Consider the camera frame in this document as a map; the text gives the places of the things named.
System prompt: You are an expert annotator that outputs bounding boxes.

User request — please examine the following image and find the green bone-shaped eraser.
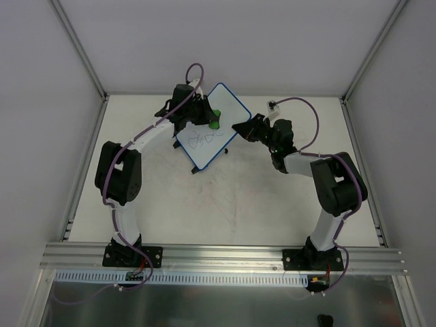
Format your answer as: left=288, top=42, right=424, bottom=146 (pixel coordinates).
left=208, top=110, right=221, bottom=129

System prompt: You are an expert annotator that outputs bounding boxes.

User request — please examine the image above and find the blue-framed whiteboard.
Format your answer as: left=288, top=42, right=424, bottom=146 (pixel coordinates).
left=176, top=82, right=252, bottom=171

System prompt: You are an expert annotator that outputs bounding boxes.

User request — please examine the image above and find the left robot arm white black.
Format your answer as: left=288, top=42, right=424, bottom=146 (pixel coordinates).
left=95, top=79, right=221, bottom=267

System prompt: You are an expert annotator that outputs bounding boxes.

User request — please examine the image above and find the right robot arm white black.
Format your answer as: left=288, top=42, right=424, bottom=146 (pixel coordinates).
left=232, top=114, right=368, bottom=270

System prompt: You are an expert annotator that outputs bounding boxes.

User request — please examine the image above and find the right circuit board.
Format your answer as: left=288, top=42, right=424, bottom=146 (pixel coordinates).
left=309, top=275, right=330, bottom=287

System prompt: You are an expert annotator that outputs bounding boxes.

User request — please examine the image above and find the circuit board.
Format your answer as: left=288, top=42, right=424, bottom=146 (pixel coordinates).
left=309, top=275, right=330, bottom=287
left=125, top=270, right=144, bottom=282

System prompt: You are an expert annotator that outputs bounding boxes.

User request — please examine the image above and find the left circuit board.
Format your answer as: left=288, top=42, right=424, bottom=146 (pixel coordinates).
left=125, top=270, right=144, bottom=282

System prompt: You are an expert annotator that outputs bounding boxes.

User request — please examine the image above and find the small black object bottom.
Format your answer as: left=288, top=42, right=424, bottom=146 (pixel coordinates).
left=317, top=315, right=334, bottom=327

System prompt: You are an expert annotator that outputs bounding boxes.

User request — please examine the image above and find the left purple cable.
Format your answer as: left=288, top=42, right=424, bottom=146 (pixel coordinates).
left=50, top=63, right=205, bottom=304

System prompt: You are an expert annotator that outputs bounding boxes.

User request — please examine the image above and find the purple cable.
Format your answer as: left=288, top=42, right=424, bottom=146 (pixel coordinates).
left=274, top=97, right=364, bottom=296
left=50, top=63, right=205, bottom=304

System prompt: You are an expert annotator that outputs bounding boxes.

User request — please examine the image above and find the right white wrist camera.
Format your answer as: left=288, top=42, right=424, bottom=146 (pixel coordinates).
left=267, top=101, right=281, bottom=120

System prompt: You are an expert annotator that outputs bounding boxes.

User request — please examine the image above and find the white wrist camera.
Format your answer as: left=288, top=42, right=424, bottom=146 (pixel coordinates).
left=267, top=101, right=281, bottom=120
left=188, top=78, right=204, bottom=99

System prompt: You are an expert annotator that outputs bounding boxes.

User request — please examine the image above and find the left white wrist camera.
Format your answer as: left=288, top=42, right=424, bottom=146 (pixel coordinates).
left=188, top=78, right=204, bottom=99

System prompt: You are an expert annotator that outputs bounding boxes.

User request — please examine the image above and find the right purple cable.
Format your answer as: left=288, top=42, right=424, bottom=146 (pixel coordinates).
left=274, top=97, right=364, bottom=296

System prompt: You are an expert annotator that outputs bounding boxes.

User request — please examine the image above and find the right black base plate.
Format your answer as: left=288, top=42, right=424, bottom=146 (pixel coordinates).
left=282, top=248, right=344, bottom=272

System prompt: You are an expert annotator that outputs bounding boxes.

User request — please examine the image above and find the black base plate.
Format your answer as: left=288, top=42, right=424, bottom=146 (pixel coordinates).
left=102, top=243, right=164, bottom=268
left=282, top=248, right=344, bottom=272

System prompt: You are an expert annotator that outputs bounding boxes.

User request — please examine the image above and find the left aluminium frame post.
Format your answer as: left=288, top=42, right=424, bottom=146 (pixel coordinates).
left=48, top=0, right=107, bottom=101

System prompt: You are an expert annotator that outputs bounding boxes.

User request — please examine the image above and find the aluminium frame post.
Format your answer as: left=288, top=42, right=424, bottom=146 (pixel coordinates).
left=341, top=0, right=409, bottom=104
left=48, top=0, right=107, bottom=101

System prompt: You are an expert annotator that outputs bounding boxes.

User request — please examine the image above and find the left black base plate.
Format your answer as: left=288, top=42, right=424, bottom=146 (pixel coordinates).
left=102, top=243, right=164, bottom=268

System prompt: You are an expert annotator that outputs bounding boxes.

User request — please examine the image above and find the right aluminium frame post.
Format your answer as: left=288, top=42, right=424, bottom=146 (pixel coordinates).
left=341, top=0, right=409, bottom=104

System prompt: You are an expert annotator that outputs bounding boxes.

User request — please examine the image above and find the aluminium front rail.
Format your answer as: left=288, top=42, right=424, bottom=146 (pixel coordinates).
left=39, top=242, right=409, bottom=275

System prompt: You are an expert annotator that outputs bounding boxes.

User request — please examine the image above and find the white slotted cable duct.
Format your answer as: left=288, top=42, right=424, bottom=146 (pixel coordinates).
left=54, top=270, right=309, bottom=288

